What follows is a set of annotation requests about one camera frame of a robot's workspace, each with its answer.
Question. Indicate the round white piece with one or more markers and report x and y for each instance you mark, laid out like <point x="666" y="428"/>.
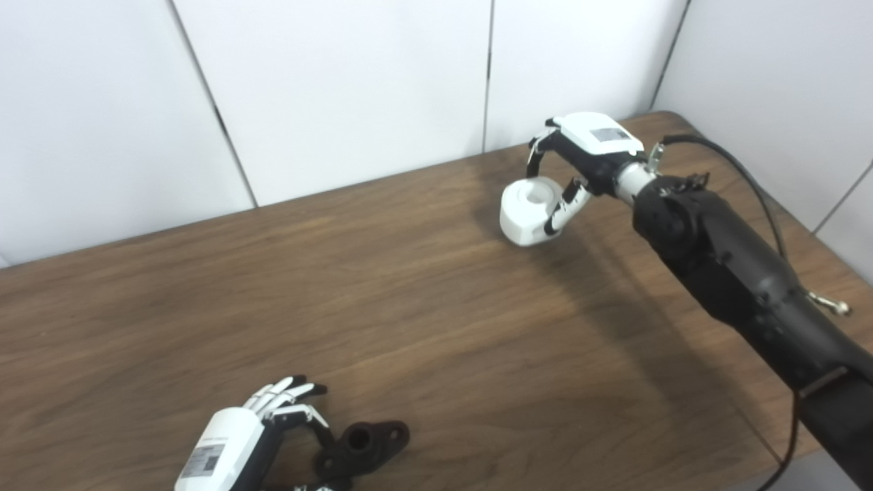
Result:
<point x="525" y="215"/>

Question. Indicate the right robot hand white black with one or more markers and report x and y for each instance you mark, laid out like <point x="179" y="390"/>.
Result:
<point x="593" y="146"/>

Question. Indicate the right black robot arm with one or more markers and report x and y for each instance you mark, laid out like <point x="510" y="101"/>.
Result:
<point x="736" y="266"/>

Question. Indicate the black flanged holder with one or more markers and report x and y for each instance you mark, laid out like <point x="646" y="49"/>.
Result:
<point x="365" y="443"/>

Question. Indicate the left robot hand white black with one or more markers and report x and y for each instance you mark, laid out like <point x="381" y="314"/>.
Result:
<point x="228" y="447"/>

